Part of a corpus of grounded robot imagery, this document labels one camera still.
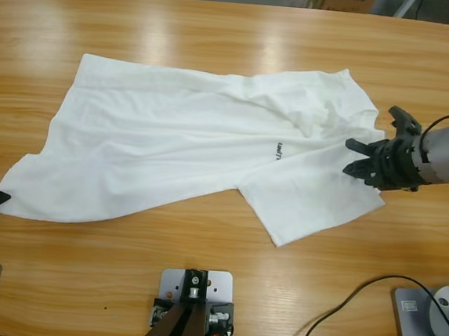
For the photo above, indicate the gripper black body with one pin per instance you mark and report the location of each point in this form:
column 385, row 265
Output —
column 402, row 164

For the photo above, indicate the white t-shirt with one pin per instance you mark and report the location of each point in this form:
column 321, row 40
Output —
column 172, row 140

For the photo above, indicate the cardboard box with AUX print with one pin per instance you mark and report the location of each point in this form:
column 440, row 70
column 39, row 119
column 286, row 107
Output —
column 349, row 0

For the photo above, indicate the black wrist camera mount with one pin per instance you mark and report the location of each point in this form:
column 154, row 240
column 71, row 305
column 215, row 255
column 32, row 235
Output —
column 403, row 118

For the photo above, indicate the grey metal frame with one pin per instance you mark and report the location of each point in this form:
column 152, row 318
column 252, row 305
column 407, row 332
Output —
column 405, row 7

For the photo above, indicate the black side bracket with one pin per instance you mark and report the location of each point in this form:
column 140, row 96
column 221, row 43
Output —
column 226, row 309
column 161, row 308

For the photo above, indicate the black post clamp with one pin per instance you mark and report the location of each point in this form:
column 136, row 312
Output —
column 199, row 295

